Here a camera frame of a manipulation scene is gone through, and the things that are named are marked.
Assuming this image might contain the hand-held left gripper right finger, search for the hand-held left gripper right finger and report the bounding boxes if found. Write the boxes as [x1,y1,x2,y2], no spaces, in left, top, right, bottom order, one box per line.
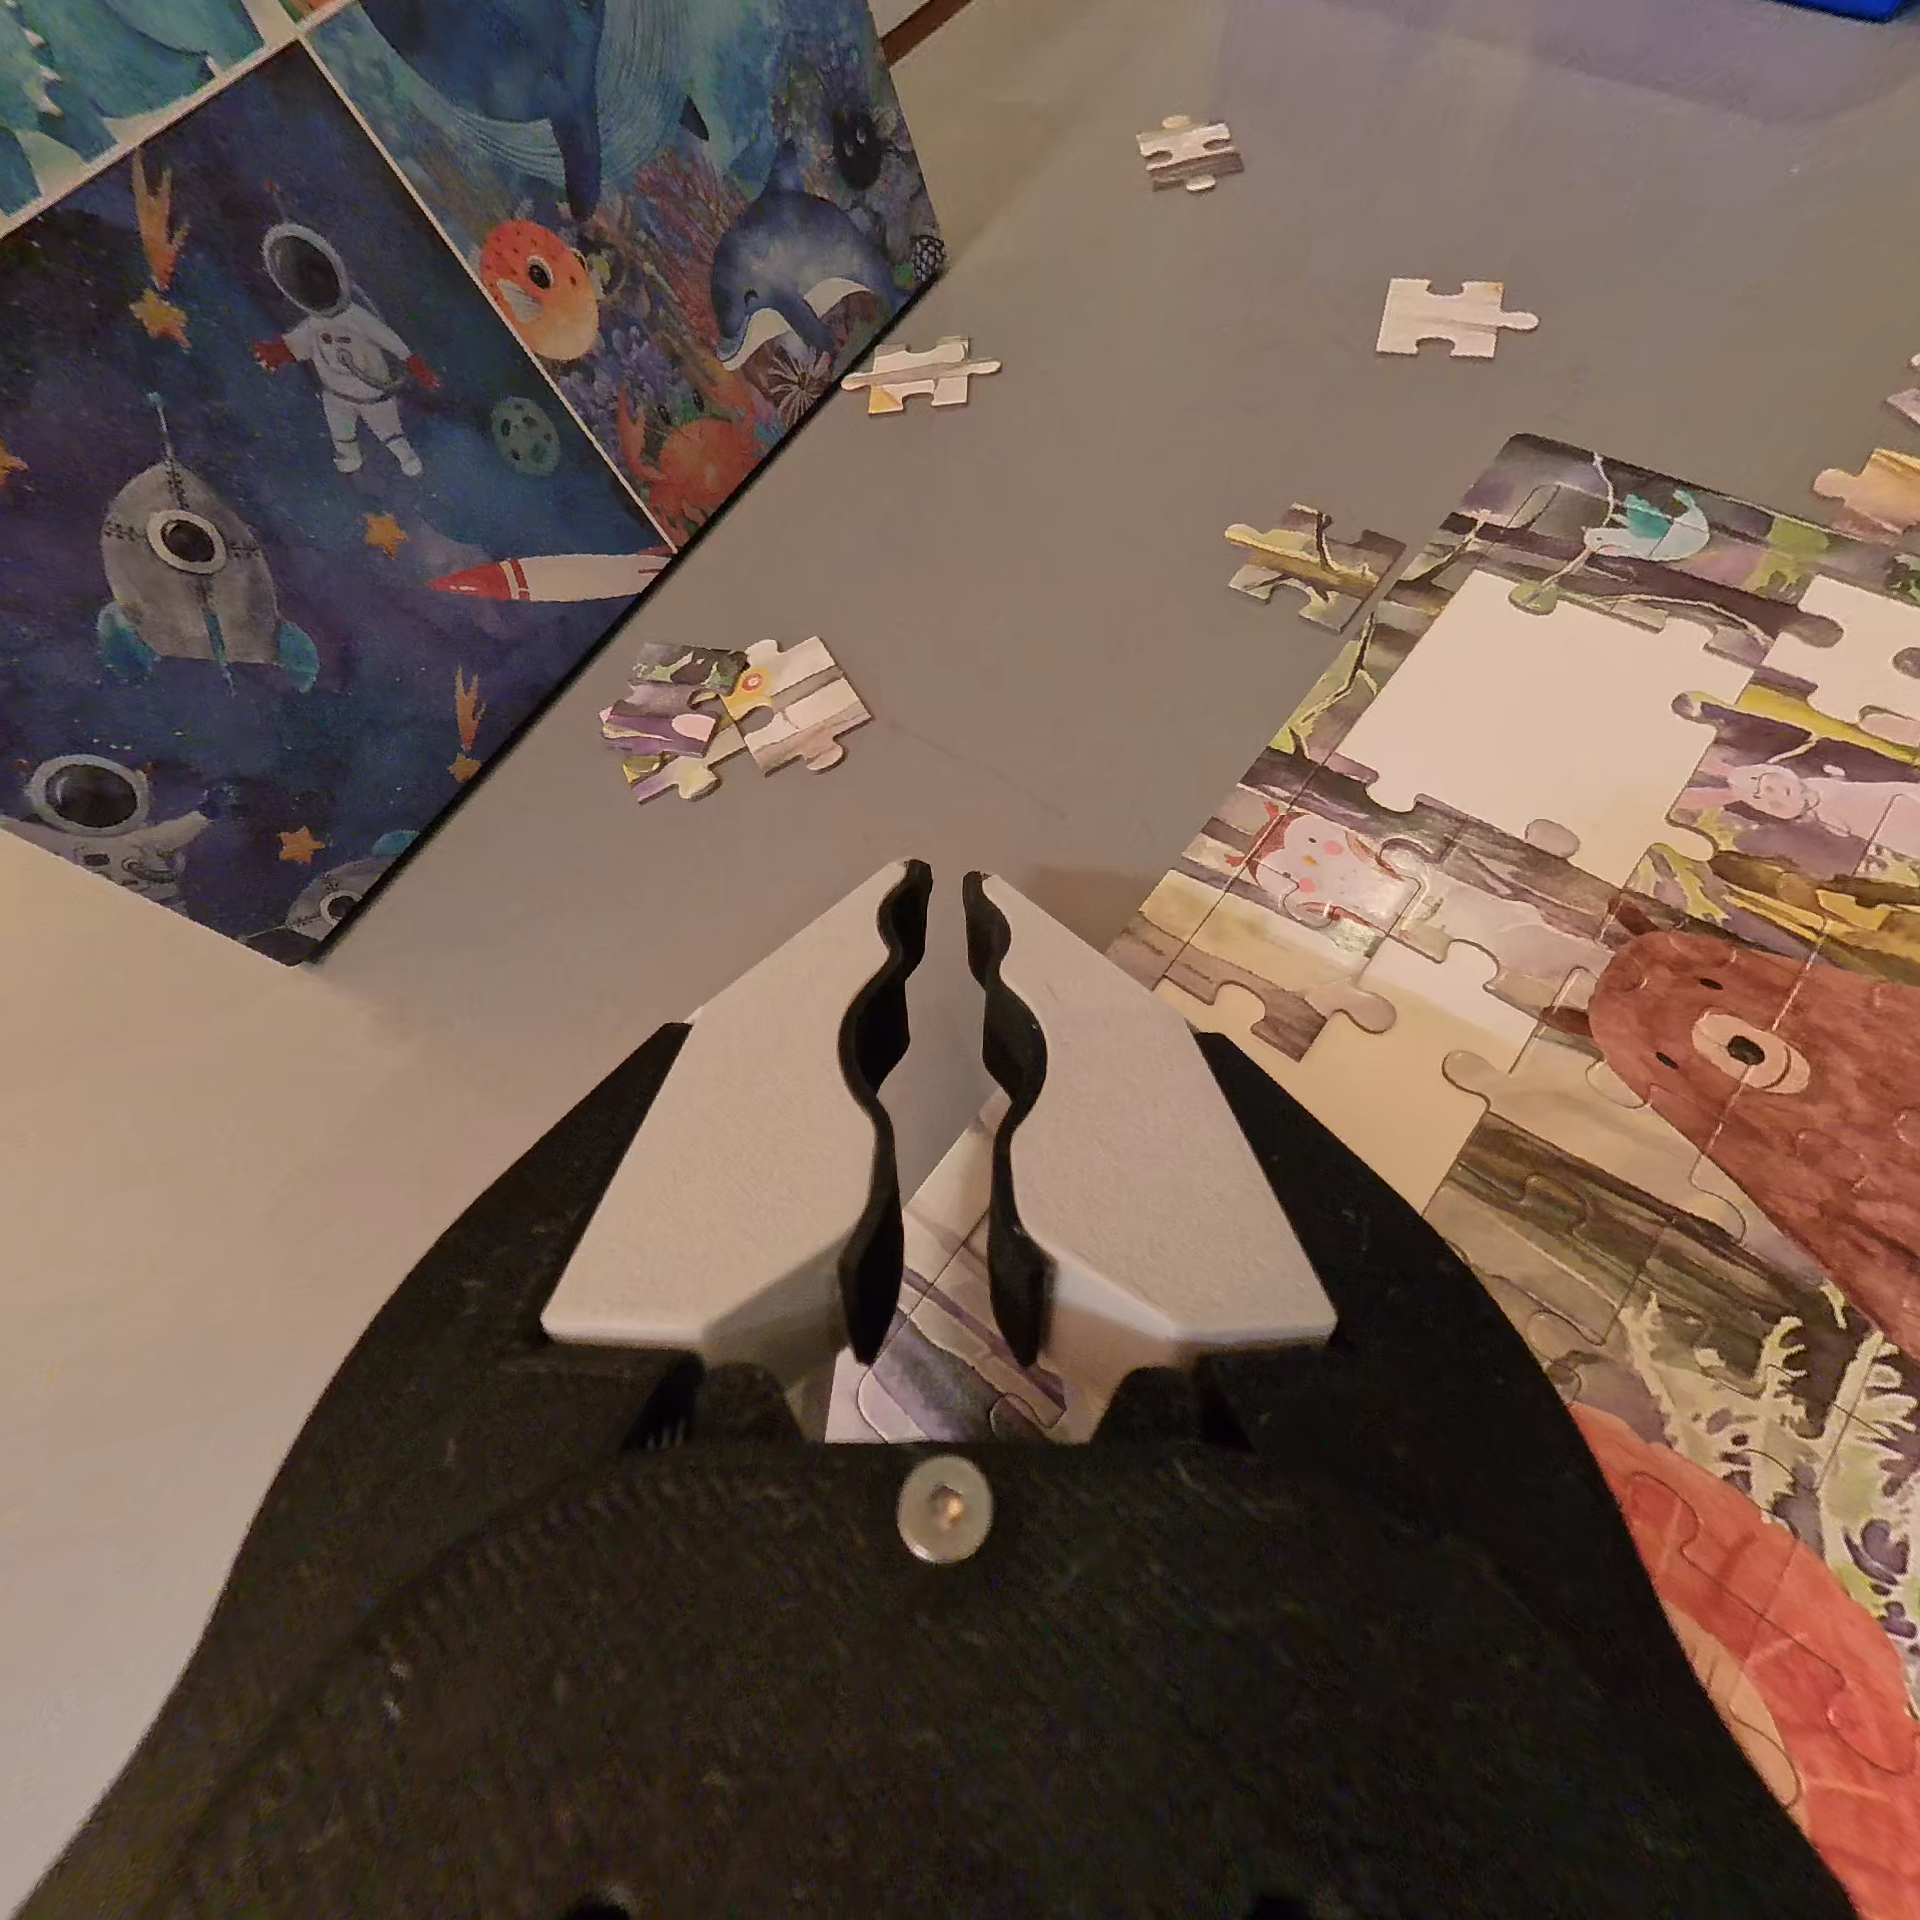
[956,867,1341,1389]

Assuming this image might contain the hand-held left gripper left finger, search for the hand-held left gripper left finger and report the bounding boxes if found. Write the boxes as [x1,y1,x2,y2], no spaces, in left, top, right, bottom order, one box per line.
[537,857,935,1374]

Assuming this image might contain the animal jigsaw puzzle board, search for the animal jigsaw puzzle board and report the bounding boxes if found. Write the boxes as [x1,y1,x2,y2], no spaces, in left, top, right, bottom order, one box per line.
[829,435,1920,1920]

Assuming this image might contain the pale purple jigsaw piece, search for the pale purple jigsaw piece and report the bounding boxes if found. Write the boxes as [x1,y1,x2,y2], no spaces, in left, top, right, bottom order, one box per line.
[618,726,748,807]

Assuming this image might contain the striped jigsaw piece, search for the striped jigsaw piece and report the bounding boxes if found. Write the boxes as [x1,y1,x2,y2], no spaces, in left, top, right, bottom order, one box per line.
[719,635,875,778]

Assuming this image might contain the yellow grey jigsaw piece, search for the yellow grey jigsaw piece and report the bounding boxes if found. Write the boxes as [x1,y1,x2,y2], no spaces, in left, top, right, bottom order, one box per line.
[1224,502,1407,632]

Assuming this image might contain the white grey jigsaw piece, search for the white grey jigsaw piece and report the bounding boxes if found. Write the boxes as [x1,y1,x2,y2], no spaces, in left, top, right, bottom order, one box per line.
[840,335,1004,416]
[1133,117,1245,194]

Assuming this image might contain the illustrated puzzle box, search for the illustrated puzzle box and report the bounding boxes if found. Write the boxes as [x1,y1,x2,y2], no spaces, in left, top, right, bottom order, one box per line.
[0,0,950,965]

